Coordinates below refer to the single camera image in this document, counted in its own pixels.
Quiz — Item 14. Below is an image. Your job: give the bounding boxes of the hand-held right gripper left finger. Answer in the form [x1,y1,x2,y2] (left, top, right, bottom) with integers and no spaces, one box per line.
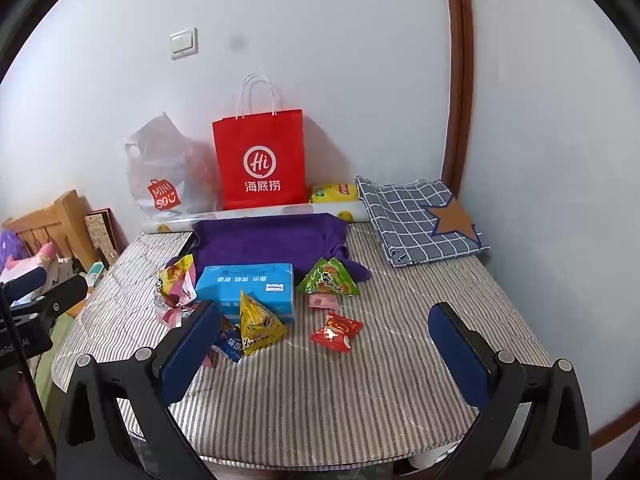
[56,300,223,480]

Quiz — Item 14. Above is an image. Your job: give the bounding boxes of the pink plush toy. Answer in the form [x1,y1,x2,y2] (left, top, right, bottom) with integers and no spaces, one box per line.
[0,242,57,283]

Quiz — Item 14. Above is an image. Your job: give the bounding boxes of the small blue snack packet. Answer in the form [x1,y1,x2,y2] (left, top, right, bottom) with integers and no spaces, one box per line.
[202,327,244,367]

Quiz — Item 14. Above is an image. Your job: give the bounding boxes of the red paper bag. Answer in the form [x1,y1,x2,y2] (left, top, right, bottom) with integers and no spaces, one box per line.
[212,73,308,211]

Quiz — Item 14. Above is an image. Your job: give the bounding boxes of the green triangular snack packet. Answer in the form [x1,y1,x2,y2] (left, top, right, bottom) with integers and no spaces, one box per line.
[297,256,361,297]

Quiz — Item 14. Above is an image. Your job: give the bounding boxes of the purple towel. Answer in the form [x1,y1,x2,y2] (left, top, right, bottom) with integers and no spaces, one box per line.
[166,213,373,282]

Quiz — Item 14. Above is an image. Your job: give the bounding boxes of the folded plaid cloth with star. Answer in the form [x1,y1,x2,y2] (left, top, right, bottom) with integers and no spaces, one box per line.
[355,176,490,268]

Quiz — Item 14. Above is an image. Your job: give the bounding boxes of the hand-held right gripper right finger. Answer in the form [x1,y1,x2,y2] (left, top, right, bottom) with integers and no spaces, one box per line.
[427,302,591,480]

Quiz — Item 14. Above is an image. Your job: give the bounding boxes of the striped quilted table cover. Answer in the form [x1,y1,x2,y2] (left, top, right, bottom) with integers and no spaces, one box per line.
[51,222,553,466]

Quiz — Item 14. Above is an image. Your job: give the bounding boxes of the yellow triangular snack packet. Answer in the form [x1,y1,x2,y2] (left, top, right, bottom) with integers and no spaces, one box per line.
[239,290,288,357]

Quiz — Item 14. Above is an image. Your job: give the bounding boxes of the yellow snack bag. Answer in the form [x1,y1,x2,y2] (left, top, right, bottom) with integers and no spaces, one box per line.
[309,182,360,205]

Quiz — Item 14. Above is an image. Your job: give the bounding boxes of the white light switch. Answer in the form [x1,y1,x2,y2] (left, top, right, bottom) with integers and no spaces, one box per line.
[169,27,199,60]

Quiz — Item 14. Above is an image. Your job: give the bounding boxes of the wooden headboard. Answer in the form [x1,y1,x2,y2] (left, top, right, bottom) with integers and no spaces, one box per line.
[2,190,99,273]

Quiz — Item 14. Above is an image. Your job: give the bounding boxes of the brown wooden door frame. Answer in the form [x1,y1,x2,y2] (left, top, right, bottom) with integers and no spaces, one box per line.
[441,0,475,193]

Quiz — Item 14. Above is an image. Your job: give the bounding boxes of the purple plush toy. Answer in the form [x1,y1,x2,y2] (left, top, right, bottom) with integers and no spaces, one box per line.
[0,230,27,272]

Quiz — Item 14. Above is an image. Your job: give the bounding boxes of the translucent plastic shopping bag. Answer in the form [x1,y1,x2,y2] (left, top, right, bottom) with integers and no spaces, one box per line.
[124,111,221,221]

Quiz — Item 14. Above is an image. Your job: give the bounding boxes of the red snack packet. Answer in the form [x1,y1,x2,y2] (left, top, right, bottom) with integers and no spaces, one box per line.
[310,312,364,354]

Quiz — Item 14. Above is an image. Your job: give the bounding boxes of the white printed paper roll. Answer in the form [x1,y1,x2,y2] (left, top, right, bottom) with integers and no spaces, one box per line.
[141,199,370,234]

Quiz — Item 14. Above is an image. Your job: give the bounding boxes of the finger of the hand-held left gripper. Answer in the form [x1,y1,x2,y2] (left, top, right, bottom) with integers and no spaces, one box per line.
[1,266,49,302]
[0,275,90,334]

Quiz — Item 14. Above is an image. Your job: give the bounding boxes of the patterned notebook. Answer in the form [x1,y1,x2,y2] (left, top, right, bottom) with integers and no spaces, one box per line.
[83,207,122,267]

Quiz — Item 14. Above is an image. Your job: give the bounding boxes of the blue tissue pack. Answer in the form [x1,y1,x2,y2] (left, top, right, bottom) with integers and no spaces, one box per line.
[195,262,296,325]

